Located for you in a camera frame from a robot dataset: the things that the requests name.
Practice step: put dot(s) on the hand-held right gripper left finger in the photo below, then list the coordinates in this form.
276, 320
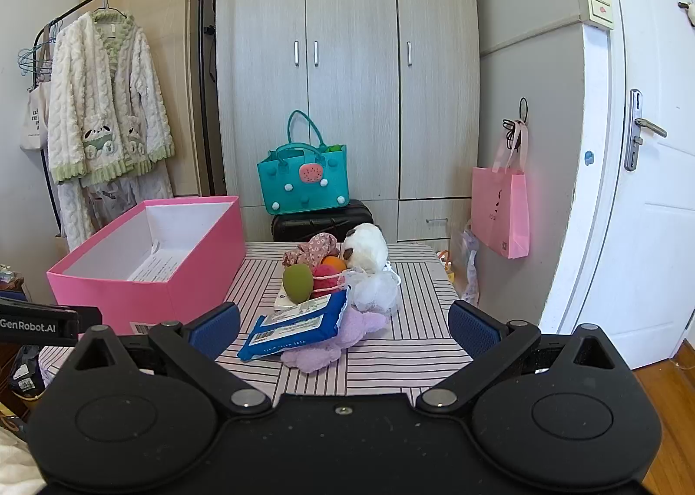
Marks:
217, 329

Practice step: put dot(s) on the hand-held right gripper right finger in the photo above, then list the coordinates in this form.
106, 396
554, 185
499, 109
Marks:
472, 329

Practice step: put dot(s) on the blue wipes packet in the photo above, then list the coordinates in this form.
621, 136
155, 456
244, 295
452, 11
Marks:
293, 329

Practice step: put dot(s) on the pink cardboard box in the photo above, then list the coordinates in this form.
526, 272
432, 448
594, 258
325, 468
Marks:
108, 296

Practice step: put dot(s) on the green makeup sponge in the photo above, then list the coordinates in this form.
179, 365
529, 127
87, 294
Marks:
297, 283

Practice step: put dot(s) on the white mesh bath pouf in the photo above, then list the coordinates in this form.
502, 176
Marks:
374, 294

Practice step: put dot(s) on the purple plush cloth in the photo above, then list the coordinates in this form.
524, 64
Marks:
353, 332

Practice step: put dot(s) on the white plush toy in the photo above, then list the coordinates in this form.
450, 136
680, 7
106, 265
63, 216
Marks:
369, 248

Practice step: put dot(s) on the clear plastic bag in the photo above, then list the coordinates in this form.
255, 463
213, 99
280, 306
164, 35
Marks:
471, 267

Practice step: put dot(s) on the striped tablecloth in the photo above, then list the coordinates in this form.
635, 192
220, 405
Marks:
407, 354

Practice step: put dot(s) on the orange and white packets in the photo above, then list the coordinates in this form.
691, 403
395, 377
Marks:
445, 261

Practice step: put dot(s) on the printed paper sheet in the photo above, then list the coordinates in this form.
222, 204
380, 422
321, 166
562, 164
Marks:
157, 264

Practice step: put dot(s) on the pink shopping bag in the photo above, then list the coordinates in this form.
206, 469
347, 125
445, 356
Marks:
499, 212

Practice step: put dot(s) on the floral scrunchie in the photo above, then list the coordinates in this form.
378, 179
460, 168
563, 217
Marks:
309, 250

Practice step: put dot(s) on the orange ball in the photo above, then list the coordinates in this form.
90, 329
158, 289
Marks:
331, 261

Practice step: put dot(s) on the white fleece pants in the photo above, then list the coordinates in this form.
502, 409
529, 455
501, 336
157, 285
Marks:
108, 201

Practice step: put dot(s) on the black suitcase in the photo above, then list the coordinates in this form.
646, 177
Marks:
320, 224

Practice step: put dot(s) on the teal felt handbag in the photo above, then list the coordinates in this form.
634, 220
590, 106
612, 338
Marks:
304, 191

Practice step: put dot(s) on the white door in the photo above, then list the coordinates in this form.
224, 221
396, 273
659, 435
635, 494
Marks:
624, 256

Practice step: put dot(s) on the white canvas tote bag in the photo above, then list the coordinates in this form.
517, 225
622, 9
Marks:
33, 120

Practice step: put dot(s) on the light wooden wardrobe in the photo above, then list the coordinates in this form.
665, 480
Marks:
353, 120

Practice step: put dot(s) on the white fleece cardigan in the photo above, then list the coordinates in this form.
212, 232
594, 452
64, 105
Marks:
103, 93

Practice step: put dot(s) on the blue clothes hangers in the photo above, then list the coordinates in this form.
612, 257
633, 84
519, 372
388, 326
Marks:
27, 63

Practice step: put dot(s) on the black clothes rack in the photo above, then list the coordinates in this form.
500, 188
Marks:
202, 38

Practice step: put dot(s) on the light wooden board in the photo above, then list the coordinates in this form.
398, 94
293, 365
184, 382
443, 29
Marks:
163, 11

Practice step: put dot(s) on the beige electrical box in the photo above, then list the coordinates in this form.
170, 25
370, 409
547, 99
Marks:
597, 9

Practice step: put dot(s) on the black wall hook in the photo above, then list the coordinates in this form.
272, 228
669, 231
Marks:
523, 109

